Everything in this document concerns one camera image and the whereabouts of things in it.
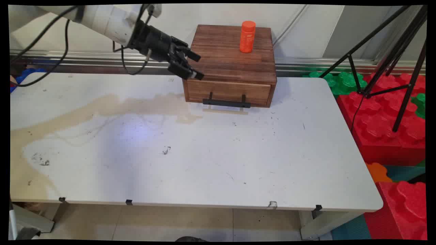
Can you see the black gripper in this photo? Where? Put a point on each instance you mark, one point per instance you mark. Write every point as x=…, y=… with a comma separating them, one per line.
x=155, y=41

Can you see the black tripod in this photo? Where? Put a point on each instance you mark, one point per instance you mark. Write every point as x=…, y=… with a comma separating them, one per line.
x=402, y=44

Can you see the aluminium wall rail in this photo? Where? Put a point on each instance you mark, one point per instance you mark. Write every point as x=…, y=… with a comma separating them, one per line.
x=85, y=58

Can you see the blue foam block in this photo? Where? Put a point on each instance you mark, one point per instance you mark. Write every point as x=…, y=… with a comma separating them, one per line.
x=25, y=76

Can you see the large red foam block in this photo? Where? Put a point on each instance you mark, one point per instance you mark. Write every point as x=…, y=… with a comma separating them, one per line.
x=381, y=126

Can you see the grey wall conduit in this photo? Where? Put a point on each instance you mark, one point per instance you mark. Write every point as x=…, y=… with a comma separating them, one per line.
x=289, y=25

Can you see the teal foam mat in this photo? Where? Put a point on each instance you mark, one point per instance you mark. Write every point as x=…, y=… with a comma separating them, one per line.
x=405, y=173

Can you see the orange foam piece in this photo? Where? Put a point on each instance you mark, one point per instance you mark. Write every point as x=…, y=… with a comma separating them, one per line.
x=377, y=172

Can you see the wide green foam block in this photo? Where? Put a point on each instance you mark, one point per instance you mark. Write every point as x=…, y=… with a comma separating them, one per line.
x=344, y=82

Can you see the black table edge clip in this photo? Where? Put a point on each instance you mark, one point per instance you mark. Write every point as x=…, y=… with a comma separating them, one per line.
x=317, y=208
x=128, y=202
x=62, y=199

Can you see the orange plastic bottle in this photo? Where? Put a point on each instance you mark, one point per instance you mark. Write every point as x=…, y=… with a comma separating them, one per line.
x=247, y=36

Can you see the brown wooden drawer cabinet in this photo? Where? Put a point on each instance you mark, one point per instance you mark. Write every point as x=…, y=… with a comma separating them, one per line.
x=224, y=51

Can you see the white table leg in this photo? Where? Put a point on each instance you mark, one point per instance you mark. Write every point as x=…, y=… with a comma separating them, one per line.
x=323, y=224
x=32, y=217

